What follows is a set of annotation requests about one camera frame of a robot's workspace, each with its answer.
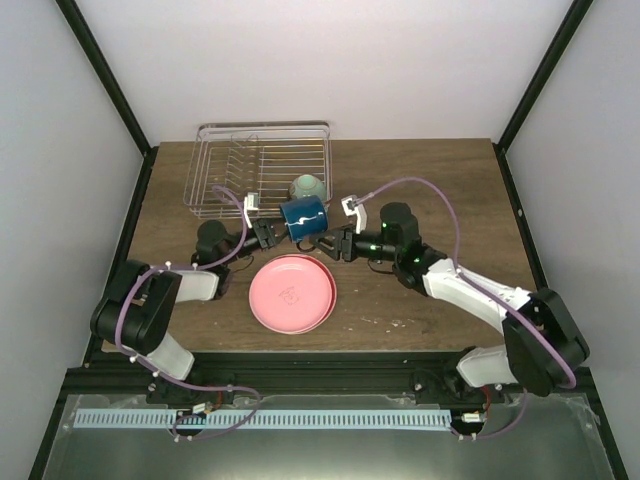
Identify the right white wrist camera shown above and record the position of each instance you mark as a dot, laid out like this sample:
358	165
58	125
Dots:
353	208

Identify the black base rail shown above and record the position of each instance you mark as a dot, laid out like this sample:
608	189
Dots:
424	376

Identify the wire dish rack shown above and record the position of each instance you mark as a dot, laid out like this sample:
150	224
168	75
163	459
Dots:
263	158

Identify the pink plate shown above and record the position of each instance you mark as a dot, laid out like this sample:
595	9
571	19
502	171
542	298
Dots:
285	295

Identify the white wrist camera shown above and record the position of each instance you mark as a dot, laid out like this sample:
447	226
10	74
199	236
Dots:
353	208
250	205

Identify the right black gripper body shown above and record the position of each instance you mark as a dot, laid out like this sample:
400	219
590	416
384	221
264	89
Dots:
348	234

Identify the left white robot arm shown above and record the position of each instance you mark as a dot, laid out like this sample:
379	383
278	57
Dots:
136	308

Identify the red plate underneath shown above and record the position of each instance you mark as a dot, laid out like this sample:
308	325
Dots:
332	289

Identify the dark blue mug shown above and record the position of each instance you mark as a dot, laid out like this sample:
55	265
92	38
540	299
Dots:
303	217

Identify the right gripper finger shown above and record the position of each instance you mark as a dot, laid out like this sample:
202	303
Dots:
332	249
329	237

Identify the green floral bowl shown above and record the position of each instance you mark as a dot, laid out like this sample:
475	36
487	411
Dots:
307	185

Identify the light blue slotted strip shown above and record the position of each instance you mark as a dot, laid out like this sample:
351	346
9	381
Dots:
414	420

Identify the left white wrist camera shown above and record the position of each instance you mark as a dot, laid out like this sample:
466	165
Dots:
250	205

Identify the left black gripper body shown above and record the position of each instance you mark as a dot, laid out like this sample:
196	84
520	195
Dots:
258	227

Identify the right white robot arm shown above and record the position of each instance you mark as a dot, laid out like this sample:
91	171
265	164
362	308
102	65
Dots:
542	346

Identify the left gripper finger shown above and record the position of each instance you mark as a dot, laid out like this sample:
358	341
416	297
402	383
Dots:
277	225
279	238

